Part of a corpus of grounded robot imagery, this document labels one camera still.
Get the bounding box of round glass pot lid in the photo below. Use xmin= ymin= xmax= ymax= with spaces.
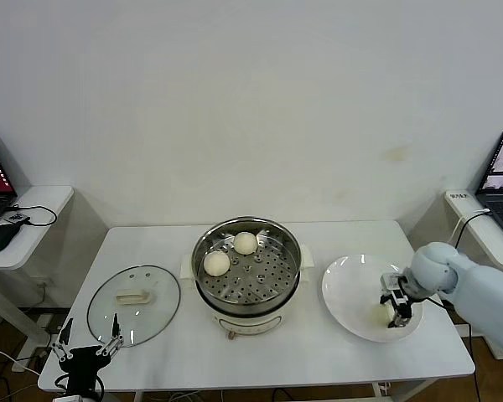
xmin=86 ymin=264 xmax=181 ymax=348

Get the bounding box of white steamed baozi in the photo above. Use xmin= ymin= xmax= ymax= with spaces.
xmin=233 ymin=231 xmax=260 ymax=255
xmin=368 ymin=303 xmax=397 ymax=330
xmin=203 ymin=250 xmax=231 ymax=277

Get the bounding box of white round plate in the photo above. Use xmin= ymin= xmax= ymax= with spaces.
xmin=321 ymin=254 xmax=424 ymax=344

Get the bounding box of cream electric cooker pot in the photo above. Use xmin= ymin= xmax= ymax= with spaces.
xmin=179 ymin=245 xmax=315 ymax=340

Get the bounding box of white flat cable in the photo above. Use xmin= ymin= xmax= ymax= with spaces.
xmin=451 ymin=208 xmax=490 ymax=248

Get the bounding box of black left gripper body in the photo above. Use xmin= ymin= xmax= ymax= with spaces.
xmin=59 ymin=345 xmax=111 ymax=390

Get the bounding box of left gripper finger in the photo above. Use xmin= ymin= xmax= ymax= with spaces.
xmin=49 ymin=317 xmax=75 ymax=362
xmin=96 ymin=312 xmax=125 ymax=358

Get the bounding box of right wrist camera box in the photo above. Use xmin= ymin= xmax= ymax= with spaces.
xmin=381 ymin=272 xmax=407 ymax=294

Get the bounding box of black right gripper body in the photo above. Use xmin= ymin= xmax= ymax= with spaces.
xmin=392 ymin=284 xmax=414 ymax=313

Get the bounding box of white floor cable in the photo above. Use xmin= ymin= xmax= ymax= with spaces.
xmin=0 ymin=339 xmax=41 ymax=376

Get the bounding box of black laptop cable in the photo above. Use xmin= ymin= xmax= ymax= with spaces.
xmin=6 ymin=204 xmax=59 ymax=229

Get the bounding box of small QR code tag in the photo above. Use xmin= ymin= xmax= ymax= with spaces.
xmin=2 ymin=211 xmax=31 ymax=227

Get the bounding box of stainless steel steamer basket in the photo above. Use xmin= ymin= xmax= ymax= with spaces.
xmin=191 ymin=215 xmax=302 ymax=313

